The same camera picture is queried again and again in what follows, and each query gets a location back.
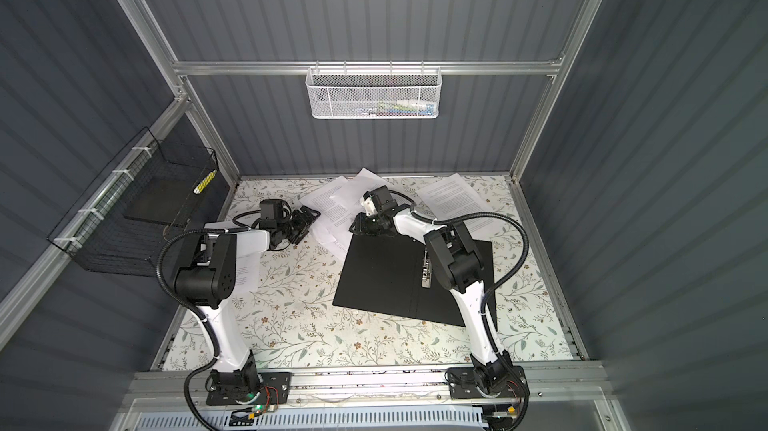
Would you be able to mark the yellow green marker pen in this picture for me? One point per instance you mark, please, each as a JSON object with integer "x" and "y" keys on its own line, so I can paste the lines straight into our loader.
{"x": 205, "y": 182}

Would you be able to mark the white wire mesh basket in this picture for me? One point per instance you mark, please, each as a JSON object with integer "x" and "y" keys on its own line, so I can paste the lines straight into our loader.
{"x": 338, "y": 96}

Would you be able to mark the black wire mesh basket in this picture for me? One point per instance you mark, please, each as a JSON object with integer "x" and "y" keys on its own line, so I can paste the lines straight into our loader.
{"x": 97, "y": 237}

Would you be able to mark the printed paper sheet left edge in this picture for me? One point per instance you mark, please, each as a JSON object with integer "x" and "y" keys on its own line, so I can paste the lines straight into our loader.
{"x": 228, "y": 226}

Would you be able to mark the black pad in basket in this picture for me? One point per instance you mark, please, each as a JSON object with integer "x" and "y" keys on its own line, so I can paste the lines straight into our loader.
{"x": 163, "y": 202}

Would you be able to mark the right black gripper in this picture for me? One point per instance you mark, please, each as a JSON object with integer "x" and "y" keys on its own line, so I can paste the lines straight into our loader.
{"x": 362, "y": 222}

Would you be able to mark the pens in white basket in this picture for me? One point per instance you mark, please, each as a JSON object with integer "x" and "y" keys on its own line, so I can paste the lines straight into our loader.
{"x": 402, "y": 108}

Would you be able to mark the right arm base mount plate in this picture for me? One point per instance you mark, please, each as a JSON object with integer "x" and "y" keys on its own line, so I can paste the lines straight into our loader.
{"x": 465, "y": 383}

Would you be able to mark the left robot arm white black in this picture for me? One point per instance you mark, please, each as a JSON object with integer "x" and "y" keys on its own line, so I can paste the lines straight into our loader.
{"x": 205, "y": 278}

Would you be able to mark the printed paper sheet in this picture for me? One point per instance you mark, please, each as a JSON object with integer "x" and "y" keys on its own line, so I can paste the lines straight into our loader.
{"x": 453, "y": 196}
{"x": 350, "y": 195}
{"x": 331, "y": 228}
{"x": 247, "y": 273}

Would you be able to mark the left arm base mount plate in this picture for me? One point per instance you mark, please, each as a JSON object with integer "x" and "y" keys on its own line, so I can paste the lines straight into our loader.
{"x": 229, "y": 389}

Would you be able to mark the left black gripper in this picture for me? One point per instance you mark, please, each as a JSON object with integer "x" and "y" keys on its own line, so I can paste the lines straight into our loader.
{"x": 303, "y": 224}

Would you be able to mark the aluminium front rail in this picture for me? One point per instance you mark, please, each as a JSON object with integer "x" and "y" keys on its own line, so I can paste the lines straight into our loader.
{"x": 387, "y": 386}

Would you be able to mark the red folder black inside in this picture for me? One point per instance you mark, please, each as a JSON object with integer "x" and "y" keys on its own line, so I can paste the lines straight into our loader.
{"x": 384, "y": 275}

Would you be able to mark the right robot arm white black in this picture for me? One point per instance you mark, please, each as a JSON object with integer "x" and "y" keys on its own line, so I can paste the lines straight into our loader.
{"x": 457, "y": 264}

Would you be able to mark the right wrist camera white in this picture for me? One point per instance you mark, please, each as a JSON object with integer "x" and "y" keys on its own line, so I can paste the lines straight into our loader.
{"x": 368, "y": 205}

